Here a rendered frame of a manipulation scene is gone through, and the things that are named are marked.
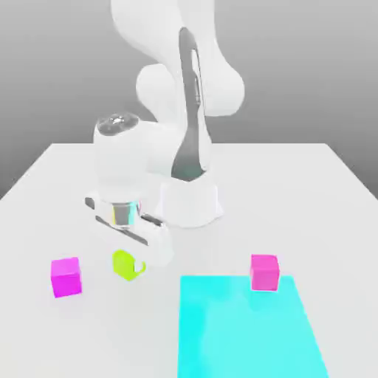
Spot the large cyan box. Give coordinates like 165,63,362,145
176,275,331,378

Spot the small pink cube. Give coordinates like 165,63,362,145
250,253,281,293

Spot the small magenta cube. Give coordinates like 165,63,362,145
50,256,83,299

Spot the small lime cube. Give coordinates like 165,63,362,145
111,249,148,282

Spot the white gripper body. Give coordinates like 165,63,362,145
94,215,176,268

